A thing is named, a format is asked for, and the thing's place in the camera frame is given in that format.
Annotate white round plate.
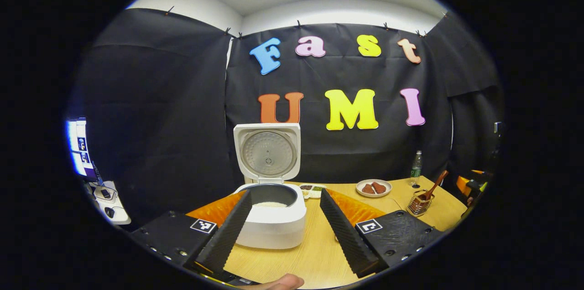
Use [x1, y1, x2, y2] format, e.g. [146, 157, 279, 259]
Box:
[356, 179, 392, 197]

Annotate computer monitor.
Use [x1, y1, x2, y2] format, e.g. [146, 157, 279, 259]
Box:
[66, 118, 99, 181]

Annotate white rice cooker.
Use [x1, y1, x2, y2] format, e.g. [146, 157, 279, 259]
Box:
[233, 123, 307, 249]

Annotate white side table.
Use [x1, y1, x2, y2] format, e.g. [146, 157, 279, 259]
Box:
[84, 181, 131, 225]

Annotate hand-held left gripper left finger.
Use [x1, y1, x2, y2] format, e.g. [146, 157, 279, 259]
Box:
[129, 190, 253, 281]

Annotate brown wooden spoon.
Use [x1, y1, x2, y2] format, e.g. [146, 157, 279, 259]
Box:
[419, 170, 449, 202]

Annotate white divided condiment dish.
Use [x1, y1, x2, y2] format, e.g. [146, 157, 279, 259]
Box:
[299, 184, 327, 199]

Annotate black backdrop cloth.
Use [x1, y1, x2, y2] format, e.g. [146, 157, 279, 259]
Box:
[68, 7, 505, 231]

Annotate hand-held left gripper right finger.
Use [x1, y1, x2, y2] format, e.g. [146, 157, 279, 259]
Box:
[319, 188, 443, 278]

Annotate clear plastic water bottle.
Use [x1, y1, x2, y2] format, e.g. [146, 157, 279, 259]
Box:
[410, 150, 422, 188]

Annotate metal wire chopstick holder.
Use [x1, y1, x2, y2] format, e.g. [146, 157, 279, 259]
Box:
[407, 190, 435, 216]

